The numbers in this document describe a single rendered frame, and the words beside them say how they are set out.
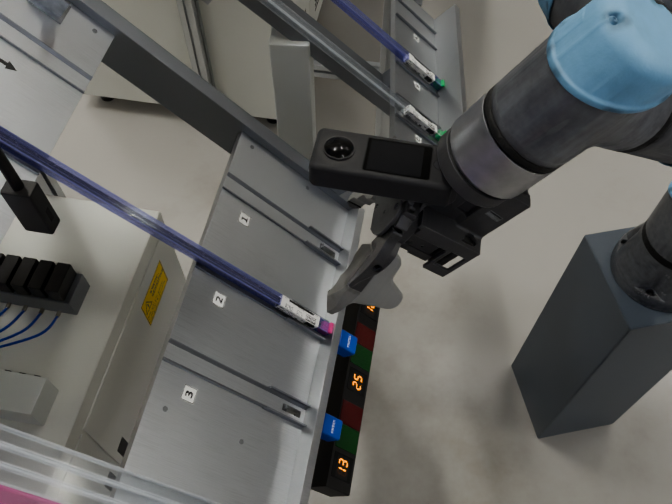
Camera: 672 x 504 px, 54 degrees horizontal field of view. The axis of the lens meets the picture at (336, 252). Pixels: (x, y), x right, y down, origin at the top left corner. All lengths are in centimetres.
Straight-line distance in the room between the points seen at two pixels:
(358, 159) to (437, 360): 112
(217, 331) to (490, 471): 94
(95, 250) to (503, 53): 162
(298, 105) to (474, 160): 63
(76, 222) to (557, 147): 81
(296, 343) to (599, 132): 46
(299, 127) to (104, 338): 46
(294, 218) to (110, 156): 126
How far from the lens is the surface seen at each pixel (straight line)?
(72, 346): 99
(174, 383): 68
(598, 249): 117
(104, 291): 102
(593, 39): 43
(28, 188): 48
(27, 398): 93
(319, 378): 78
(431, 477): 151
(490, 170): 48
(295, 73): 103
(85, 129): 214
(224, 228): 76
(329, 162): 52
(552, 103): 44
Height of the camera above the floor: 146
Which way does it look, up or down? 57 degrees down
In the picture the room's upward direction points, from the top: straight up
